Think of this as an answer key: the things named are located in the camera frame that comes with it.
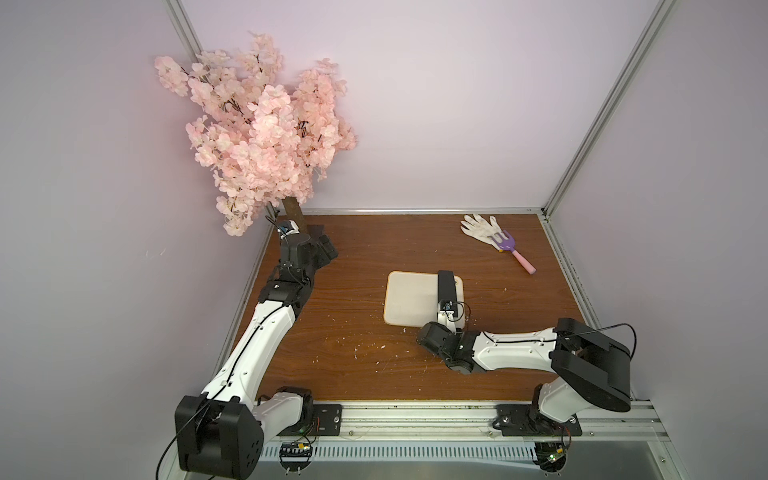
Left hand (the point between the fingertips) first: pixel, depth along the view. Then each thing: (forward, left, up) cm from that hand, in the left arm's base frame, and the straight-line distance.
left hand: (317, 241), depth 80 cm
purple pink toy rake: (+17, -63, -22) cm, 69 cm away
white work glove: (+26, -55, -23) cm, 65 cm away
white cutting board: (-4, -27, -24) cm, 36 cm away
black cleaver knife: (-2, -39, -23) cm, 45 cm away
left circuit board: (-46, +3, -28) cm, 54 cm away
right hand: (-14, -34, -23) cm, 44 cm away
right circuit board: (-45, -60, -25) cm, 79 cm away
